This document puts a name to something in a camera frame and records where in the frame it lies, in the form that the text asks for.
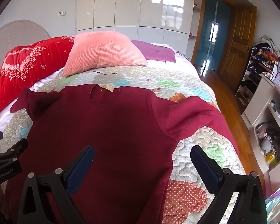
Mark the glossy white wardrobe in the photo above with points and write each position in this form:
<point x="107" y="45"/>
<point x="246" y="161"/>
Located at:
<point x="130" y="7"/>

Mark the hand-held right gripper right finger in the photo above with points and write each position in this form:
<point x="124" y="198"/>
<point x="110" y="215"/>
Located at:
<point x="205" y="168"/>

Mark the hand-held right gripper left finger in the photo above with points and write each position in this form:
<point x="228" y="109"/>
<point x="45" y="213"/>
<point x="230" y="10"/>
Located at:
<point x="80" y="168"/>

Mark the maroon sweater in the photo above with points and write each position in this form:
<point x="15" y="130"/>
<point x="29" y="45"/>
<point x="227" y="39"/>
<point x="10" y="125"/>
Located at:
<point x="119" y="126"/>

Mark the pink ribbed pillow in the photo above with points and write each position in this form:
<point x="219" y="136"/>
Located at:
<point x="102" y="51"/>

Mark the white wall switch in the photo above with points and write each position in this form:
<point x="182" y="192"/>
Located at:
<point x="62" y="13"/>

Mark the patchwork quilted bedspread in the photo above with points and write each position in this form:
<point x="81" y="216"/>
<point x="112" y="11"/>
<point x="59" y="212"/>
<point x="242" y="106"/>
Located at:
<point x="196" y="142"/>

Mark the yellow container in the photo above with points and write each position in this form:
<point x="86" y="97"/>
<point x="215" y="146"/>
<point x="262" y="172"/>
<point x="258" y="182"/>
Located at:
<point x="271" y="159"/>

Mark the wooden door frame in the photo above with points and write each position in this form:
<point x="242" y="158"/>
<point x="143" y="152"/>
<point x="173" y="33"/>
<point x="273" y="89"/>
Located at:
<point x="199" y="28"/>

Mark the white open shelf unit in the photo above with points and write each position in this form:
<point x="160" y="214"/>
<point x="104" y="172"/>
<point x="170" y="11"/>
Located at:
<point x="259" y="98"/>

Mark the red embroidered quilt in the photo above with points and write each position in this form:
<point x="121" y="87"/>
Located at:
<point x="21" y="67"/>

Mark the wooden panel door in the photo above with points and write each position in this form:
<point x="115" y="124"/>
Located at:
<point x="240" y="39"/>

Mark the beige round headboard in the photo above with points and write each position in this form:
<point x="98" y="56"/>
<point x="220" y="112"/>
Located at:
<point x="16" y="33"/>

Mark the iridescent shiny bag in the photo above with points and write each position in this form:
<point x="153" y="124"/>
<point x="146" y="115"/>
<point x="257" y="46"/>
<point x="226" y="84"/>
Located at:
<point x="278" y="205"/>

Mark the purple fuzzy cloth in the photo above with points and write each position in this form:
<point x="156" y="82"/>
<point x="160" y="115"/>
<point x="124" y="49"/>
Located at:
<point x="154" y="51"/>

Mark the pile of clothes and bags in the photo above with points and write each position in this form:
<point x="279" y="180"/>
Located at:
<point x="264" y="53"/>

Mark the white bed sheet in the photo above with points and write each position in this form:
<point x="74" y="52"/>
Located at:
<point x="45" y="80"/>

